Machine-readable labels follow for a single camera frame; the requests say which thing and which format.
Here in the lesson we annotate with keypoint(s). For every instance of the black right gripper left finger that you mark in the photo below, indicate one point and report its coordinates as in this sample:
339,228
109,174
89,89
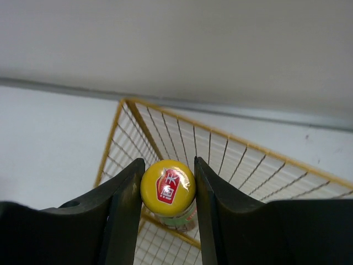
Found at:
99,227

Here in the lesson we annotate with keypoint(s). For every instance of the gold wire rack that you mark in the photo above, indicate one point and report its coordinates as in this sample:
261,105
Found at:
144,130

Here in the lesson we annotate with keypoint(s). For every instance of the yellow cap sauce bottle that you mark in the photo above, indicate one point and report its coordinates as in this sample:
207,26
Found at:
168,190

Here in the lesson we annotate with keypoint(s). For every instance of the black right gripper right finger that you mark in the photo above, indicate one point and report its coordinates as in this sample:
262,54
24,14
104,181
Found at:
238,229

